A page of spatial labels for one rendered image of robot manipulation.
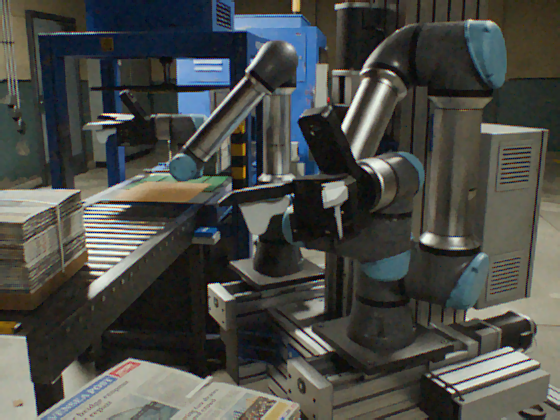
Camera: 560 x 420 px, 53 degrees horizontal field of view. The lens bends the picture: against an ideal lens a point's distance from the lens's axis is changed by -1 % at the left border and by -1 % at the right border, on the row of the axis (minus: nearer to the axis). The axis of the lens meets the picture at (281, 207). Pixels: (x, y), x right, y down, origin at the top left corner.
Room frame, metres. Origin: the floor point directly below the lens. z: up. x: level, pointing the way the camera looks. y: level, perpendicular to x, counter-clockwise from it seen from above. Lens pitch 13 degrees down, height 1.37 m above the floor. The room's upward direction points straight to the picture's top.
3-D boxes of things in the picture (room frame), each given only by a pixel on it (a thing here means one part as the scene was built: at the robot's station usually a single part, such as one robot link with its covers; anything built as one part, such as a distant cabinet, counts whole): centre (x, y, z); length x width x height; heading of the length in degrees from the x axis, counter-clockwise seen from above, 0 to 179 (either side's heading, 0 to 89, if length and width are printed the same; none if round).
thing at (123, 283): (1.82, 0.46, 0.74); 1.34 x 0.05 x 0.12; 172
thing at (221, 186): (2.86, 0.57, 0.75); 0.70 x 0.65 x 0.10; 172
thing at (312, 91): (5.54, 0.15, 1.04); 1.51 x 1.30 x 2.07; 172
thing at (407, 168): (0.84, -0.16, 1.21); 0.11 x 0.08 x 0.09; 143
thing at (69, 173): (2.62, 1.04, 0.77); 0.09 x 0.09 x 1.55; 82
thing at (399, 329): (1.13, -0.22, 0.87); 0.15 x 0.15 x 0.10
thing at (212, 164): (3.43, 0.49, 0.93); 0.38 x 0.30 x 0.26; 172
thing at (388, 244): (0.85, -0.15, 1.12); 0.11 x 0.08 x 0.11; 53
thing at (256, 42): (2.86, 0.57, 1.50); 0.94 x 0.68 x 0.10; 82
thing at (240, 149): (2.45, 0.19, 1.05); 0.05 x 0.05 x 0.45; 82
